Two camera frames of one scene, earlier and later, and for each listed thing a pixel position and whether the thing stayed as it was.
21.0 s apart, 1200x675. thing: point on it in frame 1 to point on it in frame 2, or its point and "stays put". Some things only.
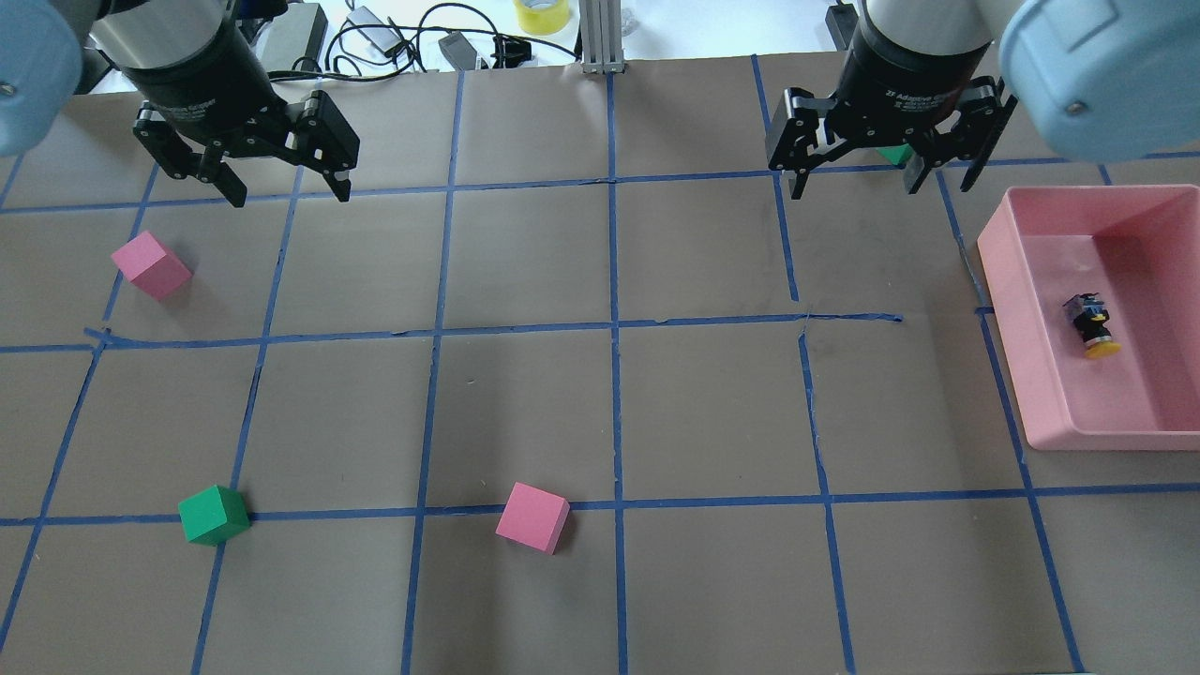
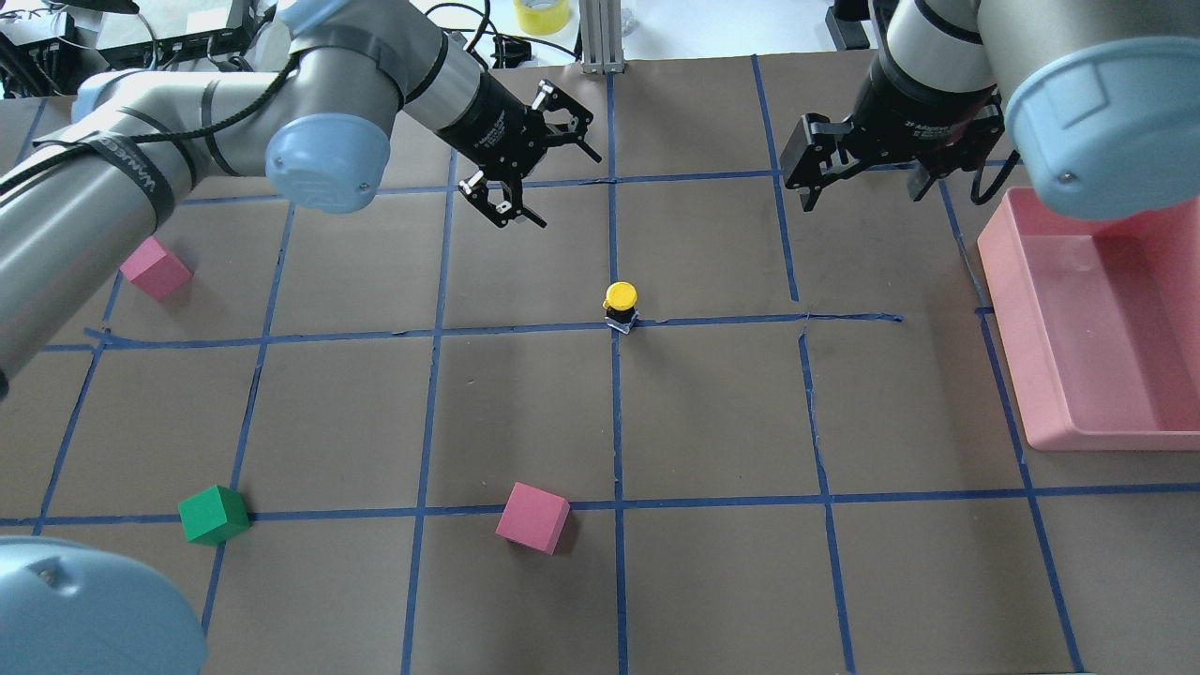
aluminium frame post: [601, 37] stays put
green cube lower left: [214, 516] stays put
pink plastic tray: [1138, 248] stays put
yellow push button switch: [1089, 313] to [621, 300]
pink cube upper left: [152, 265] stays put
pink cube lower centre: [533, 517] stays put
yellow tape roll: [542, 17] stays put
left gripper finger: [324, 136] to [560, 119]
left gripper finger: [180, 159] to [474, 188]
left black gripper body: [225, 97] to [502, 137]
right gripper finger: [797, 138] to [815, 154]
